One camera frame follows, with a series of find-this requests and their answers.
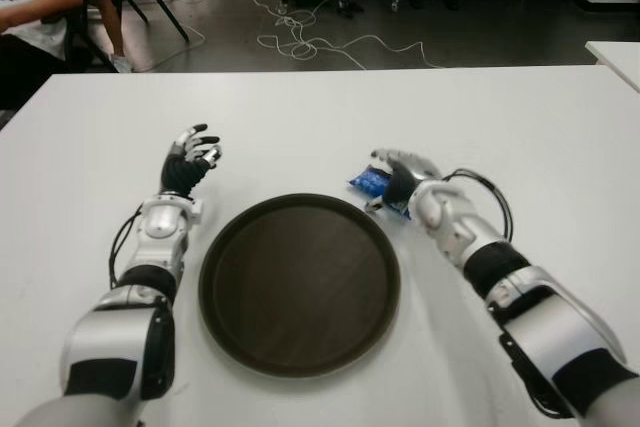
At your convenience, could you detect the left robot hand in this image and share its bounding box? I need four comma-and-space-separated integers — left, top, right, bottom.
159, 122, 224, 199

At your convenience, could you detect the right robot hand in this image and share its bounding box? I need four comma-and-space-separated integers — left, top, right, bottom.
366, 147, 444, 213

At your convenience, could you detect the blue Oreo packet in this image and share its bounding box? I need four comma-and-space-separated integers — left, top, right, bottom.
346, 162, 414, 221

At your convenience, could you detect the round brown tray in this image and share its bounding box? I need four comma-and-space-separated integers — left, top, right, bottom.
198, 192, 402, 378

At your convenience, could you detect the white side table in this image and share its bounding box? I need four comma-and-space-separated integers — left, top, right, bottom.
584, 40, 640, 94

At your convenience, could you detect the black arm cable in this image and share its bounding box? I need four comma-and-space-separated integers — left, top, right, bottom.
442, 169, 516, 244
109, 207, 147, 289
529, 380, 574, 420

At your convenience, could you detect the white floor cable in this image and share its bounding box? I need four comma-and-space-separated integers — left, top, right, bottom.
251, 0, 447, 71

